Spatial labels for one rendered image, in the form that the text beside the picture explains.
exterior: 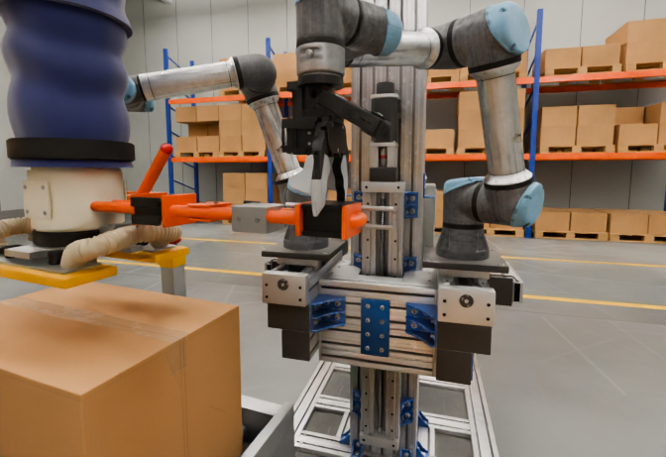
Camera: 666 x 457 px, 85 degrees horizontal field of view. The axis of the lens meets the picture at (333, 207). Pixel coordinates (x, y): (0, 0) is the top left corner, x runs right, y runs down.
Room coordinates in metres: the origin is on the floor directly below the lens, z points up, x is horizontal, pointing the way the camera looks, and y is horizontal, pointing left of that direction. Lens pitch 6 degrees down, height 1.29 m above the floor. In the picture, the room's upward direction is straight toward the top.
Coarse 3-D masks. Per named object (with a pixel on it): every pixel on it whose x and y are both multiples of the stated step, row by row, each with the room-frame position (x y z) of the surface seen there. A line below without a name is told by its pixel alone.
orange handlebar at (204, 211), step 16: (128, 192) 1.09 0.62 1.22; (96, 208) 0.74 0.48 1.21; (112, 208) 0.72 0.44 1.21; (128, 208) 0.70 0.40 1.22; (176, 208) 0.66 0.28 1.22; (192, 208) 0.64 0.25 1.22; (208, 208) 0.63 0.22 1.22; (224, 208) 0.62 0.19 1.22; (288, 208) 0.62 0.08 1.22; (352, 224) 0.54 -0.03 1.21
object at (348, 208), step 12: (300, 204) 0.55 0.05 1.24; (336, 204) 0.54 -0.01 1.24; (348, 204) 0.54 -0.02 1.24; (360, 204) 0.58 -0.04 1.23; (300, 216) 0.55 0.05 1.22; (312, 216) 0.55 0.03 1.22; (324, 216) 0.55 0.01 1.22; (336, 216) 0.54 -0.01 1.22; (348, 216) 0.53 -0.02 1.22; (300, 228) 0.55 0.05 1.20; (312, 228) 0.55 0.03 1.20; (324, 228) 0.55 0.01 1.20; (336, 228) 0.54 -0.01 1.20; (348, 228) 0.53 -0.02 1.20; (360, 228) 0.58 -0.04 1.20
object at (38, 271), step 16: (0, 256) 0.74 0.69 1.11; (48, 256) 0.67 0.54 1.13; (0, 272) 0.67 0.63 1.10; (16, 272) 0.65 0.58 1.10; (32, 272) 0.64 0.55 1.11; (48, 272) 0.64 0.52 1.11; (64, 272) 0.63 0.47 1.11; (80, 272) 0.64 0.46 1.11; (96, 272) 0.66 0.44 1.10; (112, 272) 0.68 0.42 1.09; (64, 288) 0.60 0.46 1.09
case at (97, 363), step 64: (0, 320) 0.80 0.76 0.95; (64, 320) 0.80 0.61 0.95; (128, 320) 0.80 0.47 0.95; (192, 320) 0.80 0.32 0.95; (0, 384) 0.60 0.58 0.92; (64, 384) 0.55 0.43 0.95; (128, 384) 0.60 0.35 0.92; (192, 384) 0.73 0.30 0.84; (0, 448) 0.60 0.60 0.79; (64, 448) 0.54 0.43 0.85; (128, 448) 0.59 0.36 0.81; (192, 448) 0.73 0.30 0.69
